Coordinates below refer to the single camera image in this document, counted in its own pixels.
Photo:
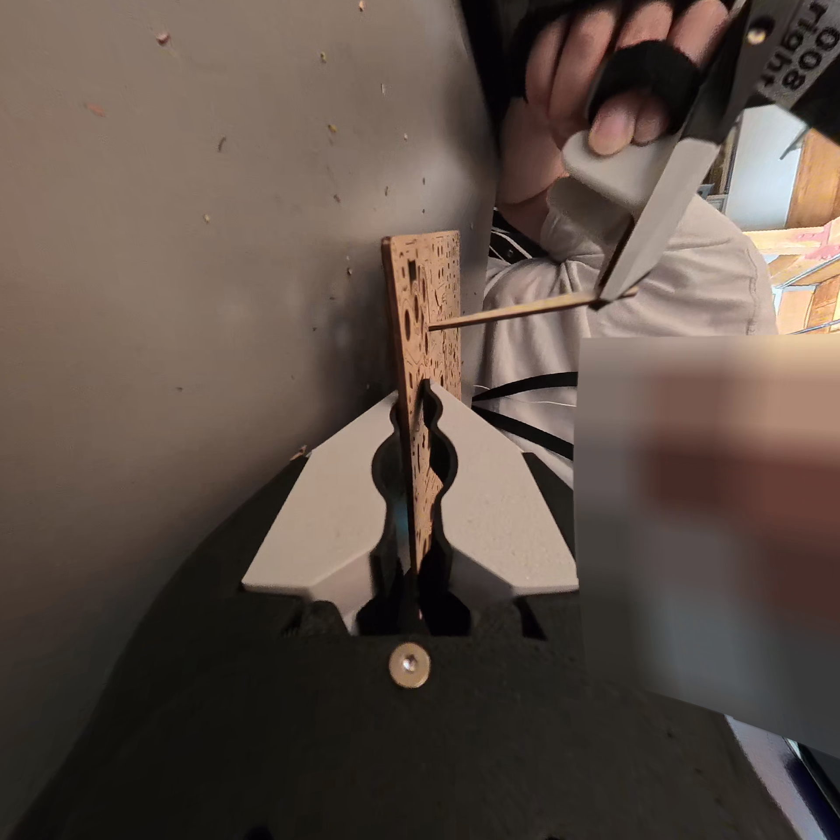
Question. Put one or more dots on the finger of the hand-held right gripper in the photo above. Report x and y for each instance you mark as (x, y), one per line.
(663, 216)

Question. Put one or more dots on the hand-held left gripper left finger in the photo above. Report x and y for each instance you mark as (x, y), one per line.
(315, 518)

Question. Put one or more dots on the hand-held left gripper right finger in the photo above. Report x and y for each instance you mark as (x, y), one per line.
(505, 518)

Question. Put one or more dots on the thin wooden stick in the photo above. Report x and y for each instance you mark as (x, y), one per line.
(512, 313)

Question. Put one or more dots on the laser-cut plywood parts sheet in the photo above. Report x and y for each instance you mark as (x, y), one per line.
(433, 275)

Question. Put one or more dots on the person's right hand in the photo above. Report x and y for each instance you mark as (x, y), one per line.
(564, 72)

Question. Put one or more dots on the person's white jacket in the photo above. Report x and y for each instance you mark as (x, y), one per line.
(689, 289)

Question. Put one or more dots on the brown cardboard box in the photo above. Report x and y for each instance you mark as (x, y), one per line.
(817, 177)

